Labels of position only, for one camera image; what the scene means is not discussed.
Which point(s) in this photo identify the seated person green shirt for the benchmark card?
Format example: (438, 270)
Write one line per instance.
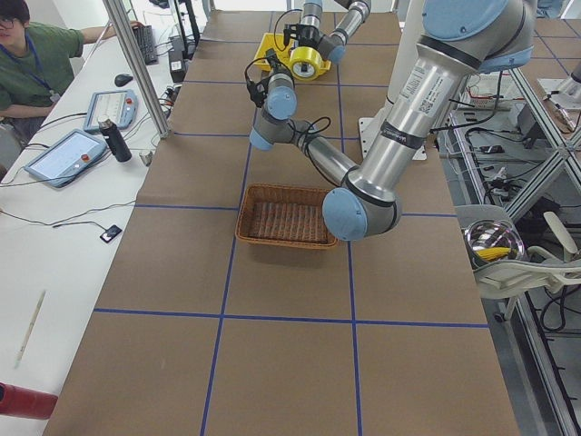
(35, 66)

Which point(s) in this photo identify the brown wicker basket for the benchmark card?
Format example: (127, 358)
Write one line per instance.
(286, 216)

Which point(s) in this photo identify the white pot with corn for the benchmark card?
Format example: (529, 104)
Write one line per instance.
(488, 241)

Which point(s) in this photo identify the teach pendant tablet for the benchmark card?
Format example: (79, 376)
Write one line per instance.
(119, 106)
(61, 163)

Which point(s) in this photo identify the black computer mouse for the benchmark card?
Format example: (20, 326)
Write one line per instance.
(122, 80)

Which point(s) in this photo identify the wooden paint brush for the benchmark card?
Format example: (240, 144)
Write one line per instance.
(29, 330)

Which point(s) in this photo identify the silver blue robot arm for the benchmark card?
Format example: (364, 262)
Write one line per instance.
(456, 39)
(331, 46)

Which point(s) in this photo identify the yellow tape roll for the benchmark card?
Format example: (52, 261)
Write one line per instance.
(305, 63)

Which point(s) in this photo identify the small black phone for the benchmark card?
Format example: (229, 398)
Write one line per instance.
(110, 233)

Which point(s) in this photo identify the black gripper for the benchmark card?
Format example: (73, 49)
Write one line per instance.
(310, 34)
(274, 66)

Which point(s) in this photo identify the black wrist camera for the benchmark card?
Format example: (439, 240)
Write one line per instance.
(258, 91)
(290, 32)

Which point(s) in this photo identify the red cylinder bottle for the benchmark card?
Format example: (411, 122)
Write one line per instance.
(20, 402)

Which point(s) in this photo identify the lower teach pendant tablet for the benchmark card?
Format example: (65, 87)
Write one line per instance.
(61, 163)

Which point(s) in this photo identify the white office chair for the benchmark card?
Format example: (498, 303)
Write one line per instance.
(508, 279)

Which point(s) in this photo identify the upper teach pendant tablet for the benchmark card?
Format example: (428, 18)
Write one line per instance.
(119, 106)

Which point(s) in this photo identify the black water bottle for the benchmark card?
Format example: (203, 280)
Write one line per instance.
(111, 134)

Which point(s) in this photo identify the aluminium frame post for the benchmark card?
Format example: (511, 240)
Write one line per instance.
(133, 56)

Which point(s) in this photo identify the black keyboard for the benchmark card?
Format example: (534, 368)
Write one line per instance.
(145, 41)

